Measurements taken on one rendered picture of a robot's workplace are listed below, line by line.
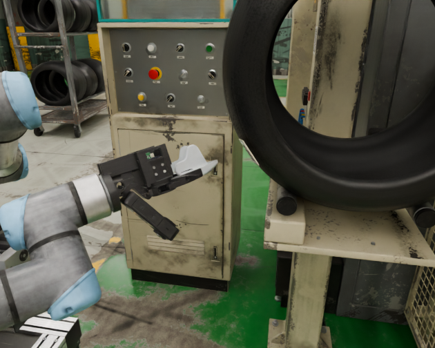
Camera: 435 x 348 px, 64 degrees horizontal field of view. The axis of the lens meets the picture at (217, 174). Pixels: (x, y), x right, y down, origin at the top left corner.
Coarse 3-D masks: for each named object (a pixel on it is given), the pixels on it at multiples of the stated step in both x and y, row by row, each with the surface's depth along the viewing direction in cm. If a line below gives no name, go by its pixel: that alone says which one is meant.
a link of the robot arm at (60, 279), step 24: (48, 240) 50; (72, 240) 52; (24, 264) 49; (48, 264) 49; (72, 264) 50; (24, 288) 46; (48, 288) 47; (72, 288) 48; (96, 288) 51; (24, 312) 46; (48, 312) 48; (72, 312) 49
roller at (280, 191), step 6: (282, 192) 78; (288, 192) 77; (282, 198) 75; (288, 198) 75; (294, 198) 76; (276, 204) 76; (282, 204) 76; (288, 204) 75; (294, 204) 75; (282, 210) 76; (288, 210) 76; (294, 210) 75
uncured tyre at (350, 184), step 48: (240, 0) 63; (288, 0) 58; (432, 0) 79; (240, 48) 63; (240, 96) 66; (432, 96) 85; (288, 144) 69; (336, 144) 93; (384, 144) 91; (432, 144) 84; (336, 192) 69; (384, 192) 67; (432, 192) 66
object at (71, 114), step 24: (24, 0) 389; (48, 0) 430; (72, 0) 408; (24, 24) 385; (48, 24) 421; (72, 24) 419; (96, 24) 460; (72, 48) 502; (24, 72) 397; (48, 72) 432; (72, 72) 403; (96, 72) 476; (48, 96) 438; (72, 96) 399; (96, 96) 487; (48, 120) 415; (72, 120) 413
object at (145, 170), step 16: (112, 160) 57; (128, 160) 58; (144, 160) 58; (160, 160) 60; (112, 176) 57; (128, 176) 59; (144, 176) 58; (160, 176) 60; (112, 192) 56; (128, 192) 59; (144, 192) 60; (160, 192) 59
